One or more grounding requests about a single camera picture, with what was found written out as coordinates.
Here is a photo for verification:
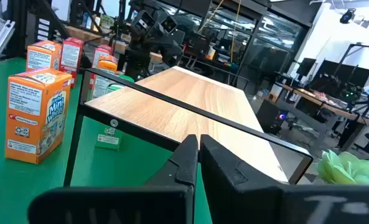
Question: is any green plant in patterned pot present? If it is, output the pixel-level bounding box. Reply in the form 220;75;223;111
316;149;369;186

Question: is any silver aluminium rail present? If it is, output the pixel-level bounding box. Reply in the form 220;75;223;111
0;20;16;65

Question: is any wide black monitor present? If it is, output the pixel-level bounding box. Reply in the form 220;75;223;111
316;59;369;88

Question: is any black rig frame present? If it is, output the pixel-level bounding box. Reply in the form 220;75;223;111
3;0;70;60

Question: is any wooden workbench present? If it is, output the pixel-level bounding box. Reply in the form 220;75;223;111
64;25;163;65

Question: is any orange bottle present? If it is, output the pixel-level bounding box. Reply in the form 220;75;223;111
205;46;217;60

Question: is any green Apple Jacks box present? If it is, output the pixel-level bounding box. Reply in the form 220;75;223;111
94;124;122;152
105;74;136;95

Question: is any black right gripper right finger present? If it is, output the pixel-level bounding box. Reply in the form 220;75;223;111
199;134;369;224

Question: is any green table mat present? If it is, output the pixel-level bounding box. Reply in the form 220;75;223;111
0;57;215;224

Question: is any black computer tower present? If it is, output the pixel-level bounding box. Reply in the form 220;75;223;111
255;99;284;134

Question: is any orange Frosted Mini Wheats box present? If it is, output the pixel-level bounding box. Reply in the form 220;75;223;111
26;40;63;73
4;67;73;165
90;55;119;100

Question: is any wooden desk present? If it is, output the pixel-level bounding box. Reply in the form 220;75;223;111
282;83;369;150

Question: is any black ceiling camera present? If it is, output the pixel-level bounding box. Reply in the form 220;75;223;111
339;8;357;25

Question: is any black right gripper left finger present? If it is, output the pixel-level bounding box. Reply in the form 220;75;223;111
27;134;199;224

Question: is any wooden shelf with black frame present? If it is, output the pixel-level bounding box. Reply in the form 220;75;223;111
63;65;314;187

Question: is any small black desk robot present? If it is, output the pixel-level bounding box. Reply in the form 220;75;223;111
342;83;369;110

